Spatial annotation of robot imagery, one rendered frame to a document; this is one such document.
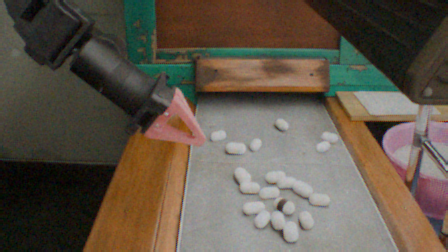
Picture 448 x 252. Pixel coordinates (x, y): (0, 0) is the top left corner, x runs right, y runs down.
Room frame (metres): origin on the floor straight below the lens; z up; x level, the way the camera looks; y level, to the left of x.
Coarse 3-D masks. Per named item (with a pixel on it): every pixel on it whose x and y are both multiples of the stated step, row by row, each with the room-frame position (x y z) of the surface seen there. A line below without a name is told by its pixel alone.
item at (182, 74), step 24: (168, 72) 1.02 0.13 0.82; (192, 72) 1.02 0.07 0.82; (336, 72) 1.02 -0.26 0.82; (360, 72) 1.02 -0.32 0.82; (192, 96) 1.02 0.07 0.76; (216, 96) 1.08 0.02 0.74; (240, 96) 1.08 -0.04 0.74; (264, 96) 1.08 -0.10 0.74; (288, 96) 1.08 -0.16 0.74; (312, 96) 1.08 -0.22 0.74
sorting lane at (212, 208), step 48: (288, 144) 0.81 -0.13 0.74; (336, 144) 0.80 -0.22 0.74; (192, 192) 0.63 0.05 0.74; (240, 192) 0.63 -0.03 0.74; (288, 192) 0.63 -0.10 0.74; (336, 192) 0.63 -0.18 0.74; (192, 240) 0.51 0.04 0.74; (240, 240) 0.51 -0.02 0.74; (336, 240) 0.50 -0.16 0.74; (384, 240) 0.50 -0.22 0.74
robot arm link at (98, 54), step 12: (96, 36) 0.58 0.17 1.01; (84, 48) 0.55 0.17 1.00; (96, 48) 0.56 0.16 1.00; (108, 48) 0.57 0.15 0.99; (72, 60) 0.55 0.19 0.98; (84, 60) 0.54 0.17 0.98; (96, 60) 0.55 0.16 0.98; (108, 60) 0.55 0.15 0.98; (72, 72) 0.56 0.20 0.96; (84, 72) 0.55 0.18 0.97; (96, 72) 0.54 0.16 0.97; (108, 72) 0.55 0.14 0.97; (96, 84) 0.55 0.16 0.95
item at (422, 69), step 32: (320, 0) 0.52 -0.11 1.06; (352, 0) 0.42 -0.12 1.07; (384, 0) 0.35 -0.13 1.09; (416, 0) 0.30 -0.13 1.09; (352, 32) 0.37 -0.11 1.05; (384, 32) 0.31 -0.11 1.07; (416, 32) 0.27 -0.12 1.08; (384, 64) 0.29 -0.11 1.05; (416, 64) 0.25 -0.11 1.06; (416, 96) 0.24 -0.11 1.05
